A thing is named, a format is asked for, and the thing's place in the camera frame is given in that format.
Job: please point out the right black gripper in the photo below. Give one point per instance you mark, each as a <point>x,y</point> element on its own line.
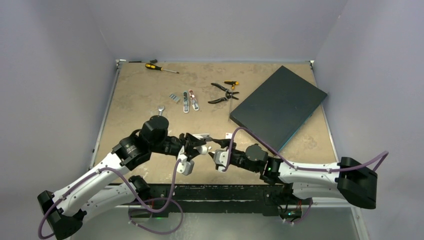
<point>223,143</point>

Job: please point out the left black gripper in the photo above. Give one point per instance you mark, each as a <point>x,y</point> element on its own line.
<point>189,142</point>

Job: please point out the red silver stapler insert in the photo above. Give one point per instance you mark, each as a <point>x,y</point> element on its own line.
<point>193,100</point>

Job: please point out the silver stapler magazine tray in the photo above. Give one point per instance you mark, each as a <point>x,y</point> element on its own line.
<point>186,107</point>

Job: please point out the pink white stapler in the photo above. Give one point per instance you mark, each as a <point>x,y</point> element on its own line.
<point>200,144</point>

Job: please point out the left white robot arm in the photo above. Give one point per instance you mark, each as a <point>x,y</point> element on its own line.
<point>67,209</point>

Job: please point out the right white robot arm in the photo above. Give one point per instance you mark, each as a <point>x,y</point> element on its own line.
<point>347,179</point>

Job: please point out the small white box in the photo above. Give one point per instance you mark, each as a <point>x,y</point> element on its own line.
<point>228,135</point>

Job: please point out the silver open-end wrench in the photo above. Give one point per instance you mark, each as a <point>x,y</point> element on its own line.
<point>161,109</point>

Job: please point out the silver staple strip block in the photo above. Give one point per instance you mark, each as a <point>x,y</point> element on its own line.
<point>174,97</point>

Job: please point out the black flat box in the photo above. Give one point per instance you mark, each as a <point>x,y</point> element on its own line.
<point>276,110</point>

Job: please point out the small yellow black screwdriver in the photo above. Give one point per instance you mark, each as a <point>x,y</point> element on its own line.
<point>233,84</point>

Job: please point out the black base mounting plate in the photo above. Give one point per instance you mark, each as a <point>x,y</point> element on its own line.
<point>267,200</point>

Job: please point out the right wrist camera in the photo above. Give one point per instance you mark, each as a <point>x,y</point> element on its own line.
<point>220,158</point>

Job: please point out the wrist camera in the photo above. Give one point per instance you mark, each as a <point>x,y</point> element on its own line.
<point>220,158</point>
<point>184,166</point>

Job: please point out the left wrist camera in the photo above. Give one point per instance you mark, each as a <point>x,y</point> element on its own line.
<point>184,166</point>

